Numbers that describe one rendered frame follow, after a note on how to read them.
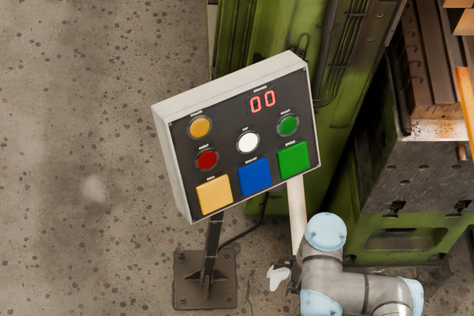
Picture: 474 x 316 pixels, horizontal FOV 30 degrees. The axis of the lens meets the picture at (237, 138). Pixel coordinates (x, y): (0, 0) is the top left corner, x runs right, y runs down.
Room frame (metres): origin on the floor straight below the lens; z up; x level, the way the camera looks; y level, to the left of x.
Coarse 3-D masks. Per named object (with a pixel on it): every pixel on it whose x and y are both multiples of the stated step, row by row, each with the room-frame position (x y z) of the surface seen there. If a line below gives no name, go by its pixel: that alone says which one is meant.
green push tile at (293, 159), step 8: (296, 144) 0.97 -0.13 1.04; (304, 144) 0.98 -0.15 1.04; (280, 152) 0.94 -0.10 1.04; (288, 152) 0.95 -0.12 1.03; (296, 152) 0.96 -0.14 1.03; (304, 152) 0.97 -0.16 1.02; (280, 160) 0.93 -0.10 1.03; (288, 160) 0.94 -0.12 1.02; (296, 160) 0.95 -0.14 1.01; (304, 160) 0.96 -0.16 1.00; (280, 168) 0.92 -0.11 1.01; (288, 168) 0.93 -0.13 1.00; (296, 168) 0.94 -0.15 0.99; (304, 168) 0.95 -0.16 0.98; (280, 176) 0.92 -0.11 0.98; (288, 176) 0.92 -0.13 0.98
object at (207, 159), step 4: (204, 152) 0.87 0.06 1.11; (208, 152) 0.88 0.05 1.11; (212, 152) 0.88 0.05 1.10; (200, 156) 0.87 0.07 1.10; (204, 156) 0.87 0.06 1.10; (208, 156) 0.87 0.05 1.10; (212, 156) 0.88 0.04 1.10; (216, 156) 0.88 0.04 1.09; (200, 160) 0.86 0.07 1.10; (204, 160) 0.86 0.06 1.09; (208, 160) 0.87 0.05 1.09; (212, 160) 0.87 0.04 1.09; (216, 160) 0.87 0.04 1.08; (200, 164) 0.86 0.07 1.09; (204, 164) 0.86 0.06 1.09; (208, 164) 0.86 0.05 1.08; (212, 164) 0.87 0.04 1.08; (204, 168) 0.85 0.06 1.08; (208, 168) 0.86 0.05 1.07
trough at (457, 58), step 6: (444, 12) 1.46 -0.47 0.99; (450, 30) 1.41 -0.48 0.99; (450, 36) 1.39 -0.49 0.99; (456, 36) 1.39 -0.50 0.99; (450, 42) 1.37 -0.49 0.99; (456, 42) 1.37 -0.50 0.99; (462, 42) 1.37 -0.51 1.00; (456, 48) 1.35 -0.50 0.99; (462, 48) 1.35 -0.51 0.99; (456, 54) 1.34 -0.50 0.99; (462, 54) 1.34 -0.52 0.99; (456, 60) 1.32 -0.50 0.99; (462, 60) 1.32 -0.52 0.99; (456, 66) 1.30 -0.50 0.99; (462, 66) 1.30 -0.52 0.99
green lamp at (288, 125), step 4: (288, 116) 1.00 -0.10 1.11; (292, 116) 1.00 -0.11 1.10; (284, 120) 0.99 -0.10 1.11; (288, 120) 0.99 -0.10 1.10; (292, 120) 1.00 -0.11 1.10; (280, 124) 0.98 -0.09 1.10; (284, 124) 0.98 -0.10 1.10; (288, 124) 0.99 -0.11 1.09; (292, 124) 0.99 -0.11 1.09; (296, 124) 1.00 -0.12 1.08; (280, 128) 0.98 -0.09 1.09; (284, 128) 0.98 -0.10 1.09; (288, 128) 0.98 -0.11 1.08; (292, 128) 0.99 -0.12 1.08; (284, 132) 0.97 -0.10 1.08; (288, 132) 0.98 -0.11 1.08
